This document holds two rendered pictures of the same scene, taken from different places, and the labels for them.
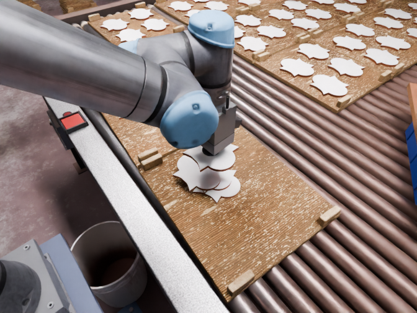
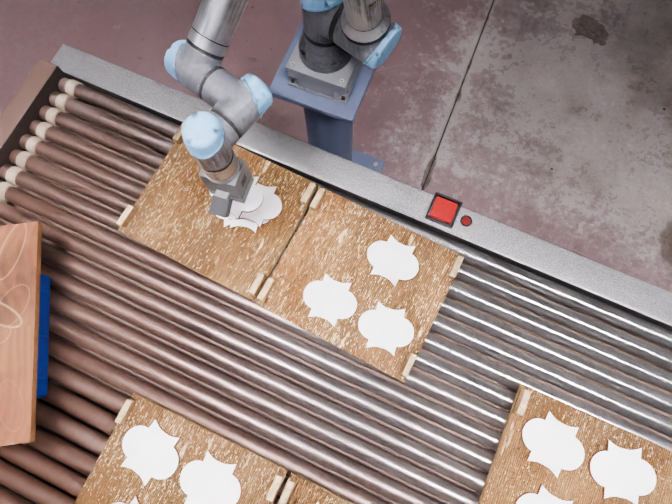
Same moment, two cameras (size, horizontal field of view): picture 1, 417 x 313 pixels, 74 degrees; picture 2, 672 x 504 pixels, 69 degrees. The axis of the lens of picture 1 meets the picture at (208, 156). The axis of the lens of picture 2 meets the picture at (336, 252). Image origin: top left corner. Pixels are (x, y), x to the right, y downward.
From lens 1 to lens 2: 1.15 m
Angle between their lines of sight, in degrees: 56
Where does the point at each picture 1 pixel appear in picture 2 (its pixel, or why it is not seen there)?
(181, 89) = (182, 51)
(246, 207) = (201, 195)
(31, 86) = not seen: outside the picture
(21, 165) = not seen: hidden behind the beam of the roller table
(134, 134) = (356, 223)
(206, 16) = (203, 125)
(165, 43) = (227, 98)
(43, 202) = not seen: hidden behind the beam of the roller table
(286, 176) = (174, 246)
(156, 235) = (265, 143)
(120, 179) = (332, 173)
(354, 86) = (112, 475)
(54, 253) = (341, 107)
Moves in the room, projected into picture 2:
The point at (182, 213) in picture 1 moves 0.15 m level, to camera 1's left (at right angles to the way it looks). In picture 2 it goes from (251, 163) to (300, 139)
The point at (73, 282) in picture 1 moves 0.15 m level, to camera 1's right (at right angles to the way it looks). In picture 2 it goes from (310, 98) to (264, 120)
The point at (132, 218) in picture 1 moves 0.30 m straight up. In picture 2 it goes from (293, 146) to (279, 81)
